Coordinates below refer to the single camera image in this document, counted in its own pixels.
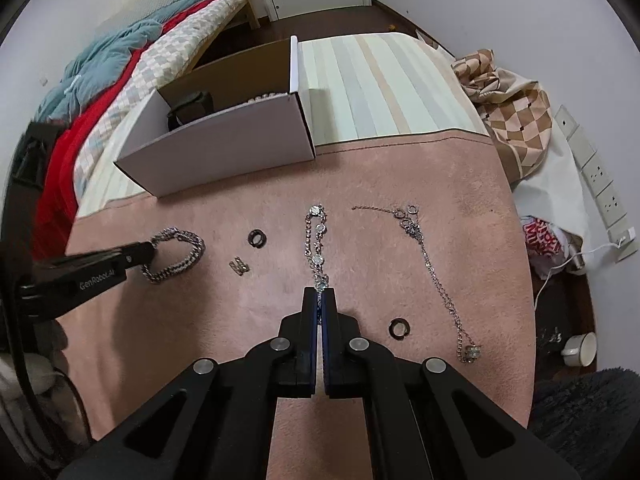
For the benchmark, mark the wooden bed frame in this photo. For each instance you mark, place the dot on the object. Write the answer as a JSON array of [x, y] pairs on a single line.
[[250, 12]]

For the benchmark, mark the brown checkered cloth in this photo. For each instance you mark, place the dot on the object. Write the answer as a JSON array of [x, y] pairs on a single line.
[[520, 120]]

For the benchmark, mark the red and white bag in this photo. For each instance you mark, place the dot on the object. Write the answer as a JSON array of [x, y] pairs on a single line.
[[542, 242]]

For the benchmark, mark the white cardboard box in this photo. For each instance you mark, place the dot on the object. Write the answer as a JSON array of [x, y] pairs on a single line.
[[215, 160]]

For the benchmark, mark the white cup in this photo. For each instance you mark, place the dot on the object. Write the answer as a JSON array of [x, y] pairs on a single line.
[[582, 347]]

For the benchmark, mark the striped mattress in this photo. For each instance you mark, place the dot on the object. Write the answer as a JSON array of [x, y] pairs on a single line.
[[375, 85]]

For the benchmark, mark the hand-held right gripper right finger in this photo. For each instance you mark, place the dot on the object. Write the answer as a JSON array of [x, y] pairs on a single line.
[[327, 315]]

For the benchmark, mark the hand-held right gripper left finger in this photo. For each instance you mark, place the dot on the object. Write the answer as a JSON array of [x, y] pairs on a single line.
[[311, 310]]

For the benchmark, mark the dark fluffy cushion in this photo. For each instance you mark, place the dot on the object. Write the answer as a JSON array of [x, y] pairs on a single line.
[[590, 425]]

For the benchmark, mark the teal quilt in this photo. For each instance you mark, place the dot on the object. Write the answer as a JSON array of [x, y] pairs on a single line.
[[110, 47]]

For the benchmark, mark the beige checkered bed sheet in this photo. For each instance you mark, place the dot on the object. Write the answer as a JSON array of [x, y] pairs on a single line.
[[165, 55]]

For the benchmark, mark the white wall socket strip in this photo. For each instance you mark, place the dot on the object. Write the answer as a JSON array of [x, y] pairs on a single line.
[[597, 175]]

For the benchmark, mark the blue red checkered bedding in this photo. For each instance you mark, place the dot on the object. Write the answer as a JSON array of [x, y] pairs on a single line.
[[65, 160]]

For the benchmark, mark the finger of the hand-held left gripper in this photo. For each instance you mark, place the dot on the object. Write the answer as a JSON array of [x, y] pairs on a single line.
[[137, 254]]

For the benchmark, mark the pink fleece mat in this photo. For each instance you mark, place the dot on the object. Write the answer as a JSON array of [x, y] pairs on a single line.
[[200, 320]]

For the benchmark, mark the white cloth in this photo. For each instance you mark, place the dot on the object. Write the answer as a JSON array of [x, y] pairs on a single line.
[[555, 195]]

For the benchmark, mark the small silver earrings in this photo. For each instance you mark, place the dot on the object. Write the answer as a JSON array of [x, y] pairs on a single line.
[[239, 266]]

